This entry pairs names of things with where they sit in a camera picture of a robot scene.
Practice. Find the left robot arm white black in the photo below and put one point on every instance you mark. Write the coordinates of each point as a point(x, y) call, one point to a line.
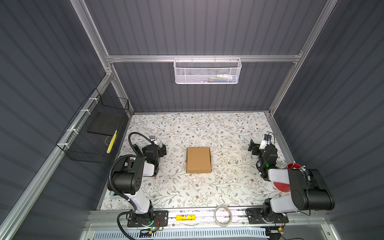
point(127, 173)

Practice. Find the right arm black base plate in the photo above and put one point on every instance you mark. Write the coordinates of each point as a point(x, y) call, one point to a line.
point(261, 216)

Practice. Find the white wire mesh basket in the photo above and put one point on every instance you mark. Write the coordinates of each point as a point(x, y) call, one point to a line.
point(189, 71)

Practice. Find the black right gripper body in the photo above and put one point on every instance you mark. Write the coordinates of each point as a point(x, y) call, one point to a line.
point(257, 152)

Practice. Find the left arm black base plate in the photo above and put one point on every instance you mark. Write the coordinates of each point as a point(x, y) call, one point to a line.
point(151, 219)

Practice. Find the red pencil cup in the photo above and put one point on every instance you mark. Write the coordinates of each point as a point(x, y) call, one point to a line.
point(285, 188)

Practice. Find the black marker on table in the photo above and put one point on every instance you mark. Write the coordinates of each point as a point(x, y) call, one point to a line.
point(137, 150)

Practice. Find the clear tape roll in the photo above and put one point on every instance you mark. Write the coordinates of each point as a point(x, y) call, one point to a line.
point(223, 216)

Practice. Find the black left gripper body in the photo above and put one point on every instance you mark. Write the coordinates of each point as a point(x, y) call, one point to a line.
point(159, 152)

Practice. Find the items in white basket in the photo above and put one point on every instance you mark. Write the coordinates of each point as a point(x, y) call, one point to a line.
point(220, 79)

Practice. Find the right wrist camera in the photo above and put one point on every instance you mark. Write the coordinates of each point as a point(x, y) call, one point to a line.
point(266, 141)

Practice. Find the brown cardboard paper box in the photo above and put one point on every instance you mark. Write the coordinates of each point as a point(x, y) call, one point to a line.
point(199, 160)

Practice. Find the black wire mesh basket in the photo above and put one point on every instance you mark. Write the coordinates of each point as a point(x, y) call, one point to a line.
point(79, 145)

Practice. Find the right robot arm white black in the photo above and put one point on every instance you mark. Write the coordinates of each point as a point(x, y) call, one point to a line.
point(307, 188)

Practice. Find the black flat pad in basket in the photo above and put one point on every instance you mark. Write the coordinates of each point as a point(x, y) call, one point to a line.
point(105, 124)

